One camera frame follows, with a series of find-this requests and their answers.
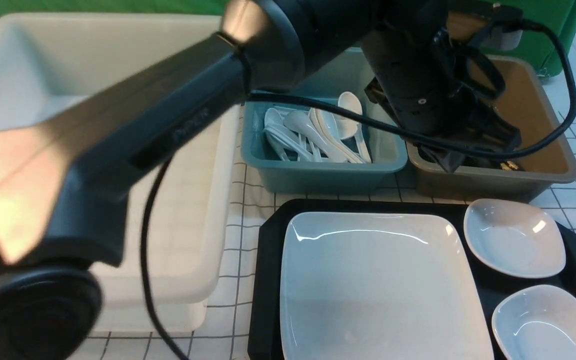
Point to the green backdrop cloth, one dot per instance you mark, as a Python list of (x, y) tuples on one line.
[(558, 15)]

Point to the pile of white spoons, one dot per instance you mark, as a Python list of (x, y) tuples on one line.
[(315, 136)]

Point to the blue plastic spoon bin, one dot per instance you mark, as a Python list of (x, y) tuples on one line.
[(349, 72)]

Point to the black serving tray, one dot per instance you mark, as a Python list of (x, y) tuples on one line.
[(264, 332)]

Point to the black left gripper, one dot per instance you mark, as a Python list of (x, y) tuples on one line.
[(440, 89)]

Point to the large white rice plate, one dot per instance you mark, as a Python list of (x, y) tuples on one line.
[(377, 286)]

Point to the white small dish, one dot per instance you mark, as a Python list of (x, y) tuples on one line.
[(536, 323), (515, 239)]

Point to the large white plastic bin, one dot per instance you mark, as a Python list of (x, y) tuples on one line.
[(52, 61)]

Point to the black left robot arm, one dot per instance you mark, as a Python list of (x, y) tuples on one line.
[(65, 181)]

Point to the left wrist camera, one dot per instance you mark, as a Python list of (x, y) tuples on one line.
[(501, 32)]

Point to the pile of black chopsticks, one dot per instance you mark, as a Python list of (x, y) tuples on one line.
[(482, 163)]

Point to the checkered white tablecloth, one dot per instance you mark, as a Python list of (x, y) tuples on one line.
[(224, 318)]

